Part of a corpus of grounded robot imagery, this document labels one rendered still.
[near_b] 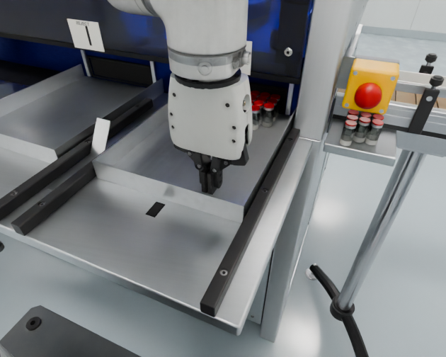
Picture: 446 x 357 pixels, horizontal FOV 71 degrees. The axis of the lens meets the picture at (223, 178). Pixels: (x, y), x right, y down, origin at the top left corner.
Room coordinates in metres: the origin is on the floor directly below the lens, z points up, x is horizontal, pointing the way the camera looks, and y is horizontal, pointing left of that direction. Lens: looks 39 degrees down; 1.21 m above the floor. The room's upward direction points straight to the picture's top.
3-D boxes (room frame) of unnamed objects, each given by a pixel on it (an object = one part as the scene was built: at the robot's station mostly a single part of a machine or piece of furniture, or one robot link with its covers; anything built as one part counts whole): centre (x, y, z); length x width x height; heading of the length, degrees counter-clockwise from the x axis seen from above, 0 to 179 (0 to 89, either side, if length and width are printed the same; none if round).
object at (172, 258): (0.52, 0.21, 0.87); 0.70 x 0.48 x 0.02; 66
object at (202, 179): (0.36, 0.03, 0.94); 0.03 x 0.03 x 0.07; 66
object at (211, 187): (0.34, 0.00, 0.94); 0.03 x 0.03 x 0.07; 66
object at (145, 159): (0.51, 0.02, 0.90); 0.34 x 0.26 x 0.04; 156
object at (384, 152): (0.55, -0.28, 0.87); 0.14 x 0.13 x 0.02; 156
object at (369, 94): (0.48, -0.23, 1.00); 0.04 x 0.04 x 0.04; 66
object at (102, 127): (0.44, 0.24, 0.91); 0.14 x 0.03 x 0.06; 157
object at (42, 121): (0.65, 0.34, 0.90); 0.34 x 0.26 x 0.04; 156
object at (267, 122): (0.61, -0.02, 0.91); 0.18 x 0.02 x 0.05; 66
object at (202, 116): (0.35, 0.02, 1.03); 0.10 x 0.08 x 0.11; 66
